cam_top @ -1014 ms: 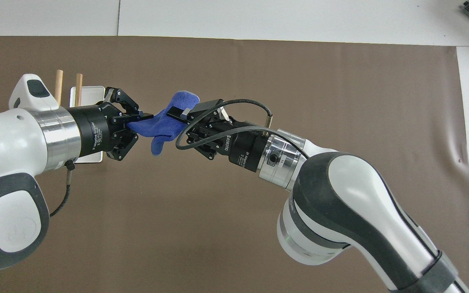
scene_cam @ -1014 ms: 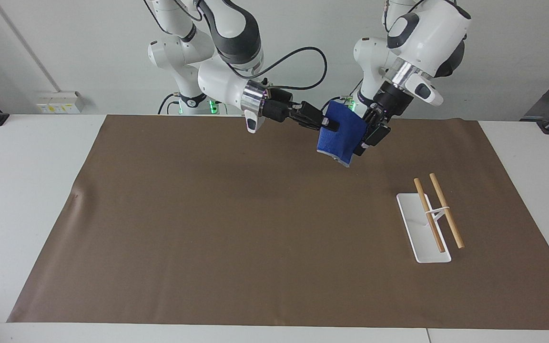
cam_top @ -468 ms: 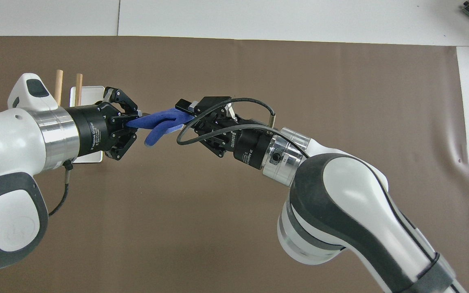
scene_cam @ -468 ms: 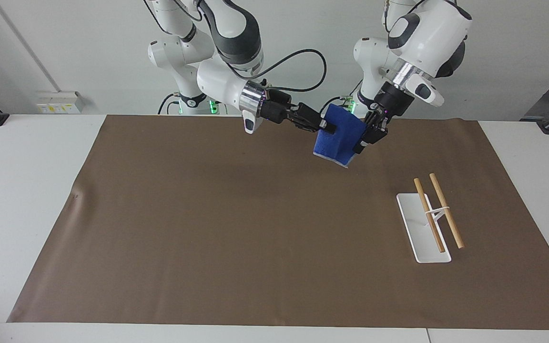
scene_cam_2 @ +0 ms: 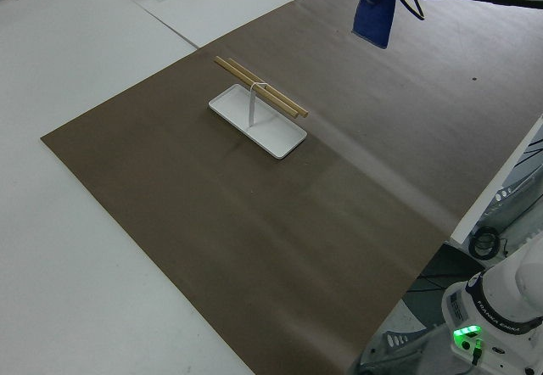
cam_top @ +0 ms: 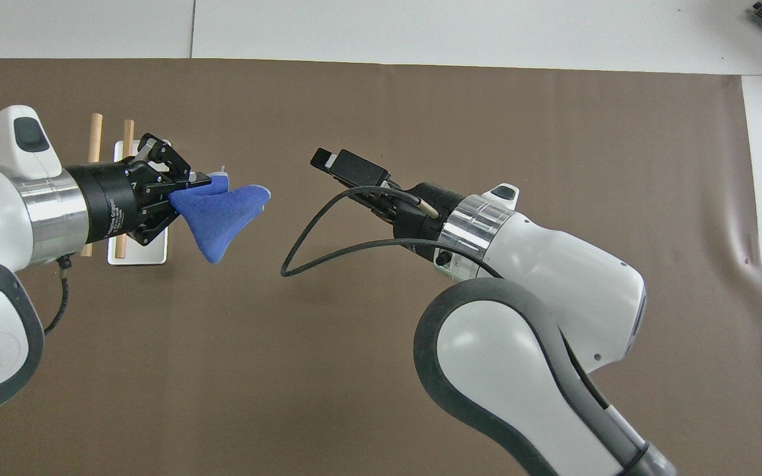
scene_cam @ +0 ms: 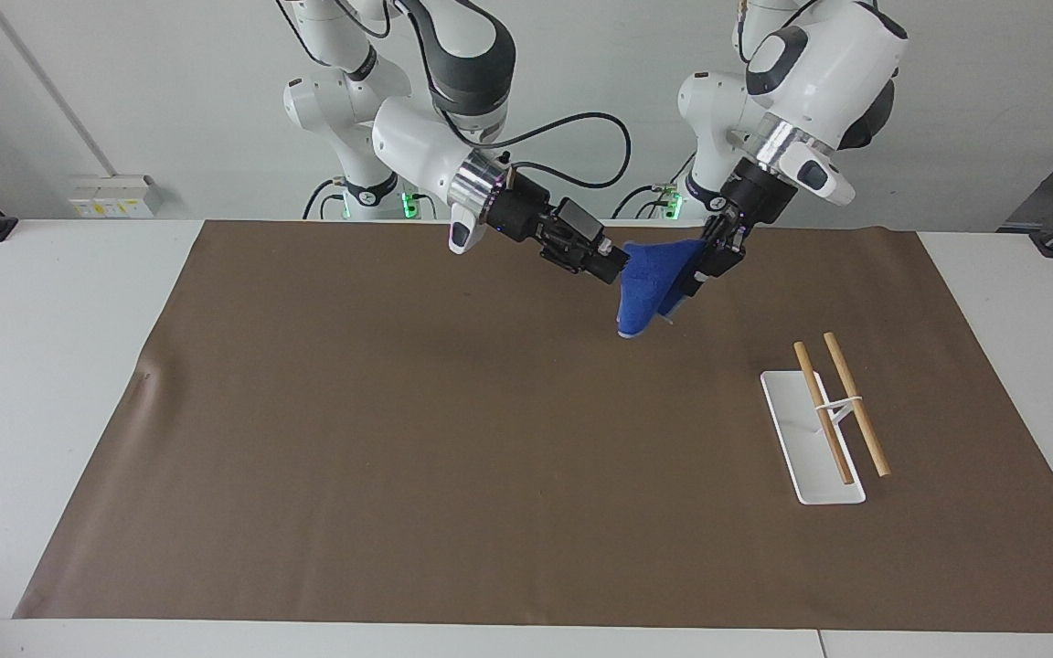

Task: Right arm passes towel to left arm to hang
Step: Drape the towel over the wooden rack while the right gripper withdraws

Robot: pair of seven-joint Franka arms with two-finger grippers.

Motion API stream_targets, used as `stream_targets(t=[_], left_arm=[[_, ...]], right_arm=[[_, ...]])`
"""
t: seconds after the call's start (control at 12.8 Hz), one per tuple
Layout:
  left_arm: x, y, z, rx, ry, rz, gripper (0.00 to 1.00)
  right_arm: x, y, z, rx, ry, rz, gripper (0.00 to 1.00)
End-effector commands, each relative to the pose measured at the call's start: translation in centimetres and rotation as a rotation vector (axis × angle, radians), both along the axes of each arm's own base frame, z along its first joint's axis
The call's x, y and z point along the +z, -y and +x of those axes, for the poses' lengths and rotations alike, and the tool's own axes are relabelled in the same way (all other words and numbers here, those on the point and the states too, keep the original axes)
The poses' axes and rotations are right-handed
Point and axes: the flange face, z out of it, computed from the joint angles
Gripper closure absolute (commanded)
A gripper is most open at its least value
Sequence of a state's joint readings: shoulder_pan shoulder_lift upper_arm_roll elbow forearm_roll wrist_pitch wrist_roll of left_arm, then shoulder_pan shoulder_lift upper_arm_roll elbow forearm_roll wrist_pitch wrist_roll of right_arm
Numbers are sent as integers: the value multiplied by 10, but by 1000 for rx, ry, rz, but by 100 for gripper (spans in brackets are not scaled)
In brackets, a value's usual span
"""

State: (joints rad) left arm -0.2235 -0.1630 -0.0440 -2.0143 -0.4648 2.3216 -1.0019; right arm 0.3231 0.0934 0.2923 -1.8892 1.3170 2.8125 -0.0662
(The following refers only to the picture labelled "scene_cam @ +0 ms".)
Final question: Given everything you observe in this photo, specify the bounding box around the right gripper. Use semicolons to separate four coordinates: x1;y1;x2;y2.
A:
488;172;630;287

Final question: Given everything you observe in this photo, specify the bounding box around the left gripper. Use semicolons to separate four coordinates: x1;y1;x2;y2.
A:
679;159;798;299

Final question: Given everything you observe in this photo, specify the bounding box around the blue towel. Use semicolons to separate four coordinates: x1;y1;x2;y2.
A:
615;239;712;342

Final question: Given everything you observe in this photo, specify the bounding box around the white rack with wooden rods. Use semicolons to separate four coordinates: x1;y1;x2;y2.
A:
759;330;893;507

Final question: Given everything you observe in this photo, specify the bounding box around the black cable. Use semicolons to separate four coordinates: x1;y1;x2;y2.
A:
302;177;346;221
479;111;633;191
612;183;675;220

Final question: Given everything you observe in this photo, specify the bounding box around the white wall socket box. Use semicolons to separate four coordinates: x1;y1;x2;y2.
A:
67;173;165;219

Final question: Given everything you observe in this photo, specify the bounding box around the white wall conduit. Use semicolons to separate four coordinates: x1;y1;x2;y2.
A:
0;0;118;178

